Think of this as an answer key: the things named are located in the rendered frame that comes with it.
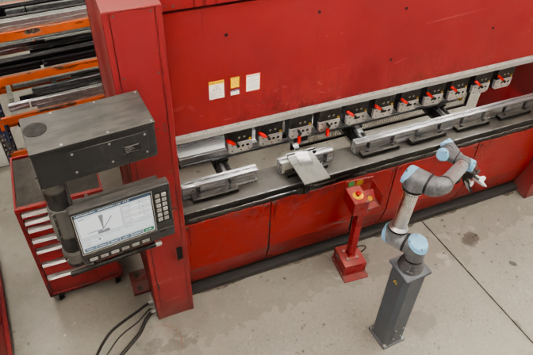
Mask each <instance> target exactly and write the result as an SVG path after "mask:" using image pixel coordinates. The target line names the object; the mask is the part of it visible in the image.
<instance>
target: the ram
mask: <svg viewBox="0 0 533 355"><path fill-rule="evenodd" d="M162 13H163V27H164V35H165V43H166V50H167V65H168V72H169V80H170V88H171V102H172V109H173V117H174V131H175V137H177V136H183V135H187V134H190V133H195V132H200V131H204V130H208V129H211V128H218V127H222V126H225V125H229V124H235V123H239V122H243V121H246V120H253V119H256V118H260V117H264V116H270V115H274V114H278V113H283V112H288V111H291V110H295V109H301V108H305V107H309V106H312V105H319V104H323V103H326V102H330V101H336V100H339V99H344V98H347V97H354V96H357V95H361V94H367V93H371V92H374V91H379V90H384V89H388V88H392V87H395V86H402V85H406V84H409V83H413V82H419V81H423V80H427V79H430V78H437V77H440V76H444V75H448V74H454V73H458V72H462V71H468V70H472V69H475V68H479V67H485V66H489V65H493V64H496V63H503V62H507V61H510V60H514V59H520V58H523V57H528V56H531V55H533V0H239V1H234V2H224V3H219V4H213V5H208V6H199V7H193V8H188V9H182V10H172V11H167V12H162ZM532 62H533V59H529V60H526V61H522V62H518V63H512V64H509V65H505V66H501V67H495V68H491V69H488V70H484V71H478V72H474V73H470V74H464V75H460V76H457V77H453V78H447V79H444V80H439V81H436V82H429V83H426V84H423V85H418V86H413V87H409V88H405V89H402V90H395V91H392V92H388V93H384V94H379V95H374V96H371V97H364V98H361V99H358V100H353V101H348V102H344V103H340V104H337V105H330V106H327V107H323V108H319V109H313V110H309V111H306V112H302V113H296V114H292V115H288V116H282V117H279V118H275V119H271V120H265V121H261V122H258V123H254V124H248V125H244V126H240V127H237V128H230V129H227V130H224V131H219V132H214V133H209V134H206V135H203V136H196V137H193V138H189V139H183V140H179V141H176V145H179V144H183V143H188V142H192V141H196V140H200V139H206V138H209V137H213V136H219V135H223V134H226V133H230V132H236V131H239V130H244V129H247V128H253V127H257V126H260V125H264V124H270V123H274V122H278V121H281V120H287V119H291V118H294V117H298V116H304V115H308V114H311V113H318V112H321V111H325V110H329V109H334V108H339V107H342V106H345V105H352V104H355V103H359V102H363V101H369V100H373V99H376V98H380V97H386V96H389V95H393V94H399V93H403V92H406V91H410V90H416V89H420V88H424V87H427V86H433V85H437V84H440V83H445V82H450V81H454V80H458V79H461V78H468V77H471V76H475V75H478V74H484V73H488V72H492V71H498V70H501V69H505V68H509V67H515V66H519V65H522V64H525V63H532ZM259 72H260V90H253V91H249V92H246V75H247V74H254V73H259ZM235 77H240V87H236V88H231V78H235ZM223 79H224V97H221V98H217V99H213V100H209V82H215V81H219V80H223ZM237 89H240V93H239V94H236V95H232V96H231V90H237Z"/></svg>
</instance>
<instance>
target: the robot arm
mask: <svg viewBox="0 0 533 355"><path fill-rule="evenodd" d="M440 146H441V148H440V149H438V150H437V152H436V158H437V159H438V160H439V161H442V162H444V161H447V162H450V163H452V164H454V165H453V166H452V167H451V168H450V169H449V170H448V171H447V172H446V173H445V174H444V175H442V176H439V177H438V176H435V175H434V174H431V173H429V172H427V171H426V170H423V169H421V168H419V167H418V166H415V165H411V166H409V167H408V169H407V170H406V171H405V172H404V173H403V175H402V176H401V179H400V182H401V183H403V184H402V189H403V193H402V195H401V199H400V201H399V204H398V206H397V210H396V212H395V215H394V217H393V220H391V221H389V222H388V223H386V225H385V226H384V228H383V230H382V240H383V241H384V242H386V243H387V244H389V245H391V246H393V247H395V248H396V249H398V250H400V251H401V252H403V254H402V255H401V256H400V257H399V259H398V262H397V265H398V268H399V270H400V271H401V272H402V273H404V274H405V275H408V276H410V277H416V276H419V275H420V274H421V273H422V272H423V271H424V258H425V255H426V253H427V252H428V241H427V239H426V238H425V237H424V236H422V235H421V234H416V233H414V234H410V233H409V232H408V222H409V220H410V217H411V215H412V211H413V209H414V207H415V205H416V201H417V199H418V196H420V195H422V194H424V195H426V196H429V197H441V196H444V195H446V194H448V193H449V192H450V191H451V190H452V189H453V188H454V184H458V183H459V182H460V181H461V179H462V181H463V183H464V185H465V187H466V188H467V189H468V190H469V191H470V192H471V193H472V189H471V186H472V185H473V184H474V181H475V182H477V183H478V184H480V185H481V186H483V187H487V186H486V184H485V183H484V180H485V179H486V177H485V176H481V177H479V176H478V175H477V174H478V173H480V172H481V171H480V170H476V169H475V167H476V164H477V162H476V161H475V160H474V159H472V158H469V157H467V156H465V155H463V154H462V152H461V151H460V150H459V149H458V148H457V146H456V145H455V144H454V142H453V141H452V140H451V139H450V138H448V139H446V140H445V141H443V142H442V143H441V144H440ZM477 168H478V167H477ZM471 179H473V180H474V181H471Z"/></svg>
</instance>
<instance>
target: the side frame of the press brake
mask: <svg viewBox="0 0 533 355"><path fill-rule="evenodd" d="M85 3H86V10H87V14H88V18H89V22H90V29H91V33H92V37H93V41H94V48H95V52H96V56H97V60H98V67H99V71H100V75H101V79H102V86H103V90H104V95H105V97H112V96H115V95H118V94H124V93H127V92H131V91H135V90H137V91H138V93H139V95H140V96H141V98H142V100H143V101H144V104H145V105H146V106H147V108H148V111H149V112H150V114H151V116H152V118H153V119H154V121H155V124H154V125H155V136H156V142H157V147H158V154H157V155H156V156H153V157H150V158H146V159H143V160H140V161H137V162H132V163H129V164H126V165H123V166H120V170H121V177H122V181H123V185H125V184H128V183H131V182H134V181H138V180H141V179H144V178H148V177H151V176H154V175H156V176H157V178H158V179H159V178H163V177H166V178H167V180H168V182H169V187H170V193H171V205H172V212H173V218H174V229H175V233H174V234H172V235H168V236H166V237H163V238H161V239H160V240H161V241H162V245H161V246H157V247H155V248H151V249H149V250H145V251H143V252H140V255H141V258H142V261H143V263H144V268H145V272H146V274H147V277H148V282H149V285H150V288H151V295H152V297H153V300H154V303H155V308H156V311H157V315H158V318H159V320H160V319H163V318H166V317H168V316H171V315H175V314H178V313H180V312H183V311H187V310H189V309H190V310H191V309H194V302H193V295H192V287H191V279H190V265H189V258H188V250H187V242H186V229H185V220H184V213H183V206H182V191H181V183H180V176H179V168H178V154H177V147H176V138H175V131H174V117H173V109H172V102H171V88H170V80H169V72H168V65H167V50H166V43H165V35H164V27H163V13H162V6H161V3H160V1H159V0H85ZM157 240H159V239H157ZM157 240H155V241H157Z"/></svg>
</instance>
